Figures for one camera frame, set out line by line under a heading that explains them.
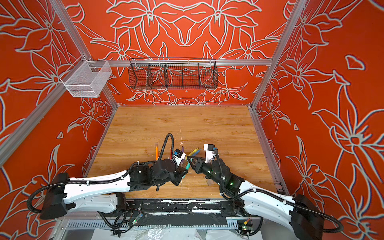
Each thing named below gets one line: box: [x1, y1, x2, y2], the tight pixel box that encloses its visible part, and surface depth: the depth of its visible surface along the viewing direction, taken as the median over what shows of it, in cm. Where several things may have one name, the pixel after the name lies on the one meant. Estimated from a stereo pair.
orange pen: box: [155, 143, 160, 161], surface depth 95 cm
